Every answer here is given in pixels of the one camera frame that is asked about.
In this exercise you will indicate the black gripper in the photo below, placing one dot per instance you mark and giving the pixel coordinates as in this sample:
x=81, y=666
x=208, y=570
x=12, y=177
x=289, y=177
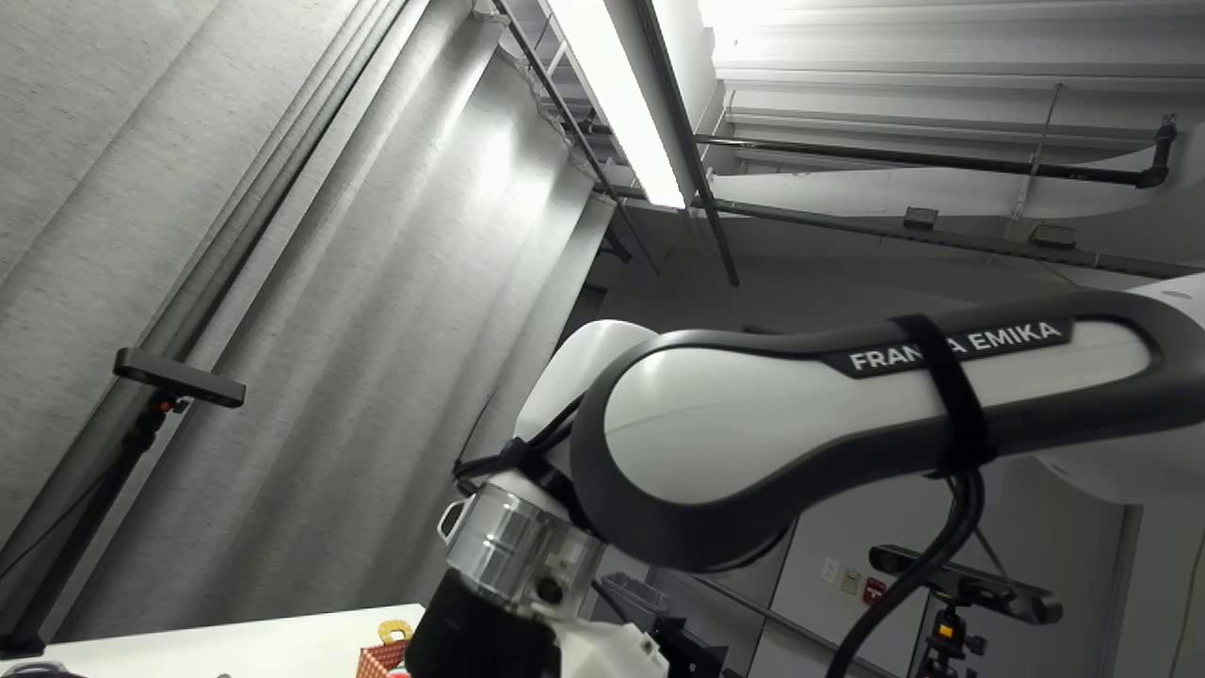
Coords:
x=484, y=644

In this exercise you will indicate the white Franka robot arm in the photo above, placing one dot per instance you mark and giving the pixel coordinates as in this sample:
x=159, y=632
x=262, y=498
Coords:
x=754, y=429

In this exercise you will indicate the yellow toy piece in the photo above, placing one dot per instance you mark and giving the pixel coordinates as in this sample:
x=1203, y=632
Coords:
x=395, y=629

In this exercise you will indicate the orange red toy box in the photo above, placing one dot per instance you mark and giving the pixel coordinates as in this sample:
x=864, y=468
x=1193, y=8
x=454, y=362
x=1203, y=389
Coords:
x=381, y=661

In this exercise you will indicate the grey curtain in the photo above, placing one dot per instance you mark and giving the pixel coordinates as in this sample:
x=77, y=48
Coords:
x=380, y=379
x=98, y=154

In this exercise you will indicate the dark ceiling beam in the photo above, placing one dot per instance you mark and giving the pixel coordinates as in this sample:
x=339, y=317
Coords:
x=688, y=125

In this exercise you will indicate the ceiling light strip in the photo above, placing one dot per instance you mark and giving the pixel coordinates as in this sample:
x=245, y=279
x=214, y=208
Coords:
x=623, y=90

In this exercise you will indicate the black ceiling pipe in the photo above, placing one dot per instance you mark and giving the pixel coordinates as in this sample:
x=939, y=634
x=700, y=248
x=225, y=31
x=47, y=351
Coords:
x=944, y=160

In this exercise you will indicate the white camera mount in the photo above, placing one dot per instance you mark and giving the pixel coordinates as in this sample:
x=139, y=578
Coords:
x=609, y=654

